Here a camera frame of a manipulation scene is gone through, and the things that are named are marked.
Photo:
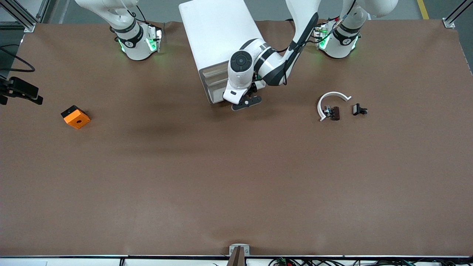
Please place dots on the brown post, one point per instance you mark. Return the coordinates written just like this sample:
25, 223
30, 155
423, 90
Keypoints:
237, 258

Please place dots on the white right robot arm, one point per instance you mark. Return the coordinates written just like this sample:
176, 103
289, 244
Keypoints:
136, 48

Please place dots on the orange and black block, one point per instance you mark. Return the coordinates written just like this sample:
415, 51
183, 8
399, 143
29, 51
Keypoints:
77, 120

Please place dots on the black table edge trim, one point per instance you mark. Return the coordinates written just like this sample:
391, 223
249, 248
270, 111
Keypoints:
111, 256

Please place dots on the brown rocker switch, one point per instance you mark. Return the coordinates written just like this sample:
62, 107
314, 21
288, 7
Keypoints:
335, 113

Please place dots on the grey metal bracket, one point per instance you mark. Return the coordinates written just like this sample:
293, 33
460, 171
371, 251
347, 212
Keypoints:
231, 248

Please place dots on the brown table cover mat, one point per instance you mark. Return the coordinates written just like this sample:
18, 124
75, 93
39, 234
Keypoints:
236, 184

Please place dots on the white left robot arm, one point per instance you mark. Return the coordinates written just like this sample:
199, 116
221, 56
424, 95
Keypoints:
240, 79

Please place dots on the yellow floor tape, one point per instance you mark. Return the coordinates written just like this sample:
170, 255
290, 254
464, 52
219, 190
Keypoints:
423, 9

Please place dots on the aluminium frame profile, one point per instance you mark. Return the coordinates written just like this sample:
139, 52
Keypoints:
450, 22
22, 17
43, 9

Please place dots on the black square push button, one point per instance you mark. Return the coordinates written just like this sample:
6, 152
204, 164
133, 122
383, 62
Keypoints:
356, 109

